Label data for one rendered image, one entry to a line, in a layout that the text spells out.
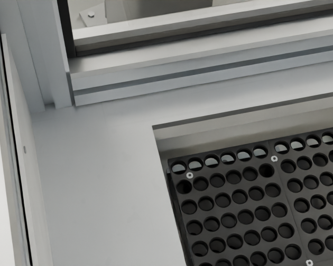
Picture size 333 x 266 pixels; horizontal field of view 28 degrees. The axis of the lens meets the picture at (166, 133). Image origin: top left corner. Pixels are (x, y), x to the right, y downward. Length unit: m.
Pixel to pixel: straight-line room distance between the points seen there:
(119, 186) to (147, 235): 0.04
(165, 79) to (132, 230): 0.12
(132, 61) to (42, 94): 0.08
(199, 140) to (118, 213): 0.18
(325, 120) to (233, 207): 0.17
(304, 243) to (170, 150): 0.17
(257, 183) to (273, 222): 0.04
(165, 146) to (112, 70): 0.16
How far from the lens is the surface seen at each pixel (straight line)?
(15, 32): 0.45
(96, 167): 0.50
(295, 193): 0.56
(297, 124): 0.66
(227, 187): 0.55
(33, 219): 0.39
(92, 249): 0.48
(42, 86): 0.51
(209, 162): 0.62
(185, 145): 0.63
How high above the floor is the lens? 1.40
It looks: 62 degrees down
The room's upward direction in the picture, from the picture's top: 4 degrees clockwise
